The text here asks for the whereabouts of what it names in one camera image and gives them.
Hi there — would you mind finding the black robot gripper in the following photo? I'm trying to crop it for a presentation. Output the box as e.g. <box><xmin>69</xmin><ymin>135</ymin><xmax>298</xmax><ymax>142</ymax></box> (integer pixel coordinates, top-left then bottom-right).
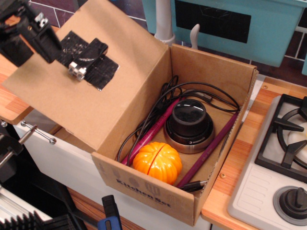
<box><xmin>0</xmin><ymin>0</ymin><xmax>62</xmax><ymax>67</ymax></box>

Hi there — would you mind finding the brown cardboard box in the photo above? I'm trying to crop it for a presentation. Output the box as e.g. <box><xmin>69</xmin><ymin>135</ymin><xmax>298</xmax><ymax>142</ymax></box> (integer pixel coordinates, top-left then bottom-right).
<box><xmin>1</xmin><ymin>0</ymin><xmax>259</xmax><ymax>227</ymax></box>

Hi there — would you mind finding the metal clamp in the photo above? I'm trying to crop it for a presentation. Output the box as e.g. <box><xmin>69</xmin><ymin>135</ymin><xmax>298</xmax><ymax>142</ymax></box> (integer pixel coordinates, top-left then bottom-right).
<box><xmin>0</xmin><ymin>121</ymin><xmax>57</xmax><ymax>169</ymax></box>

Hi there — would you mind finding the grey toy faucet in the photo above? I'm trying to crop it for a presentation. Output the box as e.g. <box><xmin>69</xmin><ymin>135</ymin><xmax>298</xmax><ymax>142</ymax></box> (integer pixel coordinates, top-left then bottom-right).
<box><xmin>154</xmin><ymin>0</ymin><xmax>200</xmax><ymax>49</ymax></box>

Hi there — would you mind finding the white toy sink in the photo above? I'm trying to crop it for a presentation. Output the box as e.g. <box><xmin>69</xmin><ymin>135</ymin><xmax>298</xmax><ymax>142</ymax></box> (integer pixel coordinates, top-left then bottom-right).
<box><xmin>14</xmin><ymin>111</ymin><xmax>211</xmax><ymax>230</ymax></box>

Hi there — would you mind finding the magenta pencil left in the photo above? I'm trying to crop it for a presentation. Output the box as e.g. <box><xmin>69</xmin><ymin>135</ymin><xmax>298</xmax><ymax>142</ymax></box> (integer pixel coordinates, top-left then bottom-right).
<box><xmin>116</xmin><ymin>96</ymin><xmax>181</xmax><ymax>166</ymax></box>

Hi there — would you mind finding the magenta pencil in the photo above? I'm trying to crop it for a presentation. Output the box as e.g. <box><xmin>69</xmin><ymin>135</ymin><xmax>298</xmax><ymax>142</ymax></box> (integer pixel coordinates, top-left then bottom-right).
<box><xmin>116</xmin><ymin>96</ymin><xmax>181</xmax><ymax>166</ymax></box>
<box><xmin>177</xmin><ymin>113</ymin><xmax>238</xmax><ymax>188</ymax></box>

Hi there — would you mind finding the orange plastic pumpkin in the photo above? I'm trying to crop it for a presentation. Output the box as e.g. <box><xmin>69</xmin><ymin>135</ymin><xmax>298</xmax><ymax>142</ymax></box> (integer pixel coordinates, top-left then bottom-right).
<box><xmin>133</xmin><ymin>142</ymin><xmax>183</xmax><ymax>185</ymax></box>

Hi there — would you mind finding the black silver 3D mouse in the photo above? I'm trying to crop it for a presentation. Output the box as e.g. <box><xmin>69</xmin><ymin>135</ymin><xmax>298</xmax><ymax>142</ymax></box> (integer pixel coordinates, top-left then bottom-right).
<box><xmin>164</xmin><ymin>99</ymin><xmax>215</xmax><ymax>154</ymax></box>

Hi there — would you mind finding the magenta pencil right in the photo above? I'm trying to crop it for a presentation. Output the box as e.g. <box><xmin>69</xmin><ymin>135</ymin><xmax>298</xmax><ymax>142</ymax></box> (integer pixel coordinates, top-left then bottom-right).
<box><xmin>177</xmin><ymin>113</ymin><xmax>238</xmax><ymax>188</ymax></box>

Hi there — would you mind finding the teal plastic bin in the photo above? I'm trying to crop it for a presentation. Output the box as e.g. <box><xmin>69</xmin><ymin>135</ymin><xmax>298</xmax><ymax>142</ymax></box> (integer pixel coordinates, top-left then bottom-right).
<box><xmin>141</xmin><ymin>0</ymin><xmax>306</xmax><ymax>68</ymax></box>

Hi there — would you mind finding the black stove grate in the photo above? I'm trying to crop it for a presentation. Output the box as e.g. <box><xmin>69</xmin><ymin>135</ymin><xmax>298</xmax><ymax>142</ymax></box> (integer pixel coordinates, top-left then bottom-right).
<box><xmin>255</xmin><ymin>94</ymin><xmax>307</xmax><ymax>183</ymax></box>

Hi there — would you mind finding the white toy stove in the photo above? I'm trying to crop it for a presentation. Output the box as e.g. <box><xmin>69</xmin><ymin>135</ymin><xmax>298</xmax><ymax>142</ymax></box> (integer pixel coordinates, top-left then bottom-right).
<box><xmin>228</xmin><ymin>94</ymin><xmax>307</xmax><ymax>230</ymax></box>

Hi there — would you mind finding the black stove knob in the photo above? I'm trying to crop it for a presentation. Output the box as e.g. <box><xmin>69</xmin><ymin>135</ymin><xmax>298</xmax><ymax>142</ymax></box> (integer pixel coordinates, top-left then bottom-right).
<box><xmin>273</xmin><ymin>186</ymin><xmax>307</xmax><ymax>227</ymax></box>

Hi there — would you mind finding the black taped handle block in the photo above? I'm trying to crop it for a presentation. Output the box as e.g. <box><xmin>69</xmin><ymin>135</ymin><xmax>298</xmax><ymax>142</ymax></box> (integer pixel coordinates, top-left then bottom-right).
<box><xmin>57</xmin><ymin>31</ymin><xmax>119</xmax><ymax>91</ymax></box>

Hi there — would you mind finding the black USB cable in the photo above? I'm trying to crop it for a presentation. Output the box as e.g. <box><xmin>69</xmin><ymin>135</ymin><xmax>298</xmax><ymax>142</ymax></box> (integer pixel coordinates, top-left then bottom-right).
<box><xmin>116</xmin><ymin>75</ymin><xmax>240</xmax><ymax>192</ymax></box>

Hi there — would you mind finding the blue black clamp handle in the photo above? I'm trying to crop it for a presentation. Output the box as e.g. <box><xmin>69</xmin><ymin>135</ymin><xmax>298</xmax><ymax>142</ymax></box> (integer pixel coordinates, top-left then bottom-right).
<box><xmin>97</xmin><ymin>195</ymin><xmax>123</xmax><ymax>230</ymax></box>

